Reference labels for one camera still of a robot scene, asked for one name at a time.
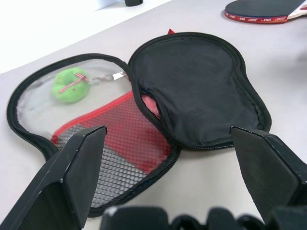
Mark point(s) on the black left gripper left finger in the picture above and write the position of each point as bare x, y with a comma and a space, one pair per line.
55, 182

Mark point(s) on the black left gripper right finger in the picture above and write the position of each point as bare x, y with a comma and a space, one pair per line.
266, 172

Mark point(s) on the black paddle case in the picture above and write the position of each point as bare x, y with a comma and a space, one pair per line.
187, 91

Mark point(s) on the black and red table tennis paddle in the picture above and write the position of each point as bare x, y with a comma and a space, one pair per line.
261, 10

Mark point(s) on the black round object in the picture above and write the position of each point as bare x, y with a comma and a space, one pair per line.
133, 2

